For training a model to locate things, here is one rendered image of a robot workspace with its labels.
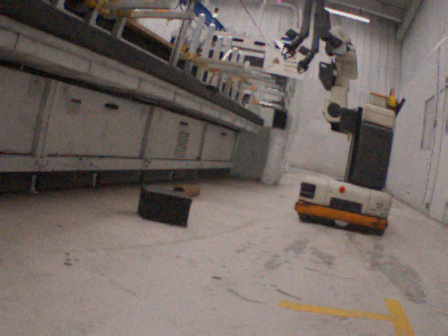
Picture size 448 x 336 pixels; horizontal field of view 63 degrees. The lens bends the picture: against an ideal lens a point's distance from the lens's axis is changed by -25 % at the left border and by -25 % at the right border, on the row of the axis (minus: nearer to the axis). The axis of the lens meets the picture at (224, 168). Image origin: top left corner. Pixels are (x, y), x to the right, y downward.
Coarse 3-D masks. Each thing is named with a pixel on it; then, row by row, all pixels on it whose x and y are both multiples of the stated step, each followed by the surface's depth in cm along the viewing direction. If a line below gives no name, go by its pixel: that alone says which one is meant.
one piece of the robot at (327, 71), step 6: (330, 60) 290; (324, 66) 289; (330, 66) 288; (324, 72) 289; (330, 72) 288; (336, 72) 288; (324, 78) 290; (330, 78) 288; (324, 84) 314; (330, 84) 288
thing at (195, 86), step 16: (0, 0) 88; (16, 0) 95; (32, 0) 102; (16, 16) 99; (32, 16) 105; (48, 16) 113; (64, 16) 122; (48, 32) 122; (64, 32) 126; (80, 32) 136; (96, 32) 147; (96, 48) 152; (112, 48) 163; (128, 48) 177; (128, 64) 189; (144, 64) 198; (160, 64) 216; (176, 80) 243; (192, 80) 268; (208, 96) 307; (224, 96) 345; (240, 112) 407
